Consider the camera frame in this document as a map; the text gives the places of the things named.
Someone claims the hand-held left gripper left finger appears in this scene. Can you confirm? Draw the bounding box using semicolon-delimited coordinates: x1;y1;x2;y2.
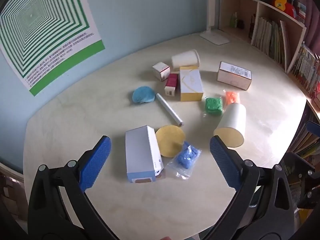
27;135;118;240

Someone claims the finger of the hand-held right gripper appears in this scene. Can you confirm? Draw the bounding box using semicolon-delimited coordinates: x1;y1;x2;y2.
305;121;320;140
285;151;320;209

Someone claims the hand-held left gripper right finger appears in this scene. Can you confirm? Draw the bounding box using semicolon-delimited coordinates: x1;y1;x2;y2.
200;135;295;240

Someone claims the bag of orange clay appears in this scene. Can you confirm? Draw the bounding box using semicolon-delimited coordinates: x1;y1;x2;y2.
223;89;241;105

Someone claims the white marker pen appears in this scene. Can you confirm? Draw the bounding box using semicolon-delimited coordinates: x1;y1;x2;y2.
156;93;185;127

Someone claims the low wooden bookcase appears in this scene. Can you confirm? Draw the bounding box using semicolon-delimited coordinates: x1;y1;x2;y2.
282;40;320;220

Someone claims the row of tall picture books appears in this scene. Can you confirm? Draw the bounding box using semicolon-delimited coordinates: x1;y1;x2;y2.
287;120;320;160

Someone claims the bag of blue clay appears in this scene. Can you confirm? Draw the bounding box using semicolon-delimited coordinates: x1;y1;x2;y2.
165;141;202;180

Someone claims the large white paper cup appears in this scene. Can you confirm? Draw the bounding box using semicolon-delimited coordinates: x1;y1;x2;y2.
213;102;247;148

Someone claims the white and blue box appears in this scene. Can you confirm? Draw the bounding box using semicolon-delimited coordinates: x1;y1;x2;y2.
125;125;165;184

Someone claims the row of colourful books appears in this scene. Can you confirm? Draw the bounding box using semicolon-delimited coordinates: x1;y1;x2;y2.
291;44;320;98

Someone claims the bag of green clay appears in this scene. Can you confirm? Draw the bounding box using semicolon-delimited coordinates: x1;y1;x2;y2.
204;96;224;117

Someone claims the yellow round sponge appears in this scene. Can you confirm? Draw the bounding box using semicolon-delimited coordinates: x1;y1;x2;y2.
155;125;186;158

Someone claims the blue round sponge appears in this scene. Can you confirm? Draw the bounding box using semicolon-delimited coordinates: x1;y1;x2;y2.
132;86;156;105

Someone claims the brown box with white label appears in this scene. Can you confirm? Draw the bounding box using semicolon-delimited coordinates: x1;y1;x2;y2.
216;61;252;91

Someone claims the yellow and white box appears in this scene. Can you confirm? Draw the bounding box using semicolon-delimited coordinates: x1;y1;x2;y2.
179;65;203;102

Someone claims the maroon carton box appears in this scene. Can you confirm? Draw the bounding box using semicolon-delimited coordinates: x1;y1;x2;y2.
164;73;179;97

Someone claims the row of thin green books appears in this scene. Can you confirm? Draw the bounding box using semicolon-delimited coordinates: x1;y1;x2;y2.
251;17;290;69

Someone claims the small white red-striped box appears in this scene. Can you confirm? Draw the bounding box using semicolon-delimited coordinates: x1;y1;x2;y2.
152;62;171;81

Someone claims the small white paper cup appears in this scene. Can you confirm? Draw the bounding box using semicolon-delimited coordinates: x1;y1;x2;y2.
171;49;201;71

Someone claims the red and yellow toy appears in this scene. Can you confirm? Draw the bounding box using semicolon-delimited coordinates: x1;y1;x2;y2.
272;0;297;18

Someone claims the wooden desktop shelf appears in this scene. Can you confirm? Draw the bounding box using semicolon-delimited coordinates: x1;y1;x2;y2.
219;0;307;74

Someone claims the green striped wall poster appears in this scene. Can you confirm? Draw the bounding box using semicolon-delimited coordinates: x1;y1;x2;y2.
0;0;105;97

